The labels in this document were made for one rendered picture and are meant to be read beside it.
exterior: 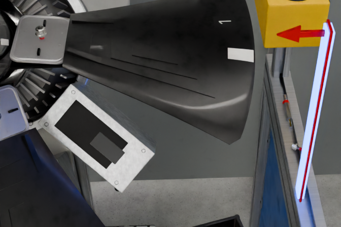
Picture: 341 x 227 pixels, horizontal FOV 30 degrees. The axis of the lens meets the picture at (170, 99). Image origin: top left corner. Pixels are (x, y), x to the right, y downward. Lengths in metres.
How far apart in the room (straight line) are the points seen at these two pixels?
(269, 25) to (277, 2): 0.04
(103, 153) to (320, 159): 1.28
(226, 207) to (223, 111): 1.35
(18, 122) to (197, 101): 0.23
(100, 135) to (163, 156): 1.13
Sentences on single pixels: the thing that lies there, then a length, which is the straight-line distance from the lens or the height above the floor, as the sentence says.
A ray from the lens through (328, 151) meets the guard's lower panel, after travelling 2.05.
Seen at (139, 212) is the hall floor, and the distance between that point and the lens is 2.07.
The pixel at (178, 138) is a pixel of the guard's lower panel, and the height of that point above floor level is 0.25.
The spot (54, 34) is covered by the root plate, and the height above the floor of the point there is 1.19.
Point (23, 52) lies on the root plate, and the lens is 0.77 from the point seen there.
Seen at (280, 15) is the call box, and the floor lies 1.05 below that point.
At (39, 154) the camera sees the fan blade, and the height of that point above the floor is 1.06.
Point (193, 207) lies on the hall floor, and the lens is 2.07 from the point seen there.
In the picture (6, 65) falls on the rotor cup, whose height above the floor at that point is 1.17.
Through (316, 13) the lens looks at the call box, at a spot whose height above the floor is 1.05.
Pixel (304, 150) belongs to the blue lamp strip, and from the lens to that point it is 0.94.
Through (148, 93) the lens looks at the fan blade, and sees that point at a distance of 0.73.
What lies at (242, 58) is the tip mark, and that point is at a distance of 0.78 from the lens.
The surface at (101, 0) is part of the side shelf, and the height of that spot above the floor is 0.86.
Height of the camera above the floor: 1.66
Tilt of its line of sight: 43 degrees down
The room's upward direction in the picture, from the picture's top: 2 degrees counter-clockwise
